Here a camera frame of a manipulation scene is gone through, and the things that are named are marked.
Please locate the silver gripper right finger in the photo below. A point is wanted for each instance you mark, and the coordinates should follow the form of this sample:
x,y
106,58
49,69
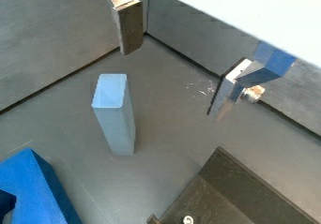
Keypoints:
x,y
242,82

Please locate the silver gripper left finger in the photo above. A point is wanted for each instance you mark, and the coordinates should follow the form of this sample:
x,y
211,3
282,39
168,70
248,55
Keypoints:
x,y
128,14

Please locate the blue shape sorting board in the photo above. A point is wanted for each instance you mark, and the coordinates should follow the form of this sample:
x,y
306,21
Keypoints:
x,y
32,192

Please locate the black curved holder stand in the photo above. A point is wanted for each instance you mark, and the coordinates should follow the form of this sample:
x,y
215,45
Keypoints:
x,y
228,194

